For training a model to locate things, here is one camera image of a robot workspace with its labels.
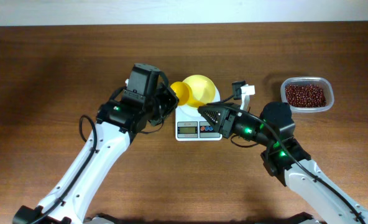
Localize yellow plastic measuring scoop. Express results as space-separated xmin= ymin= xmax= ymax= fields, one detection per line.
xmin=170 ymin=82 xmax=206 ymax=108

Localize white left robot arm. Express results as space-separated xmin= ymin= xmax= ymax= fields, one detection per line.
xmin=12 ymin=83 xmax=178 ymax=223

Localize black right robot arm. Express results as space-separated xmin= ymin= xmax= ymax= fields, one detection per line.
xmin=198 ymin=101 xmax=368 ymax=223

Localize yellow plastic bowl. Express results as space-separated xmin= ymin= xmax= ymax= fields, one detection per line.
xmin=183 ymin=75 xmax=216 ymax=108

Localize white digital kitchen scale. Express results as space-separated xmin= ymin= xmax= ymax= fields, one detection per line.
xmin=175 ymin=88 xmax=222 ymax=141

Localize red adzuki beans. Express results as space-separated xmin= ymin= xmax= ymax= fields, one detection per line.
xmin=285 ymin=84 xmax=326 ymax=108

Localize clear plastic food container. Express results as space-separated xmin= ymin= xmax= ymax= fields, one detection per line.
xmin=280 ymin=77 xmax=334 ymax=113

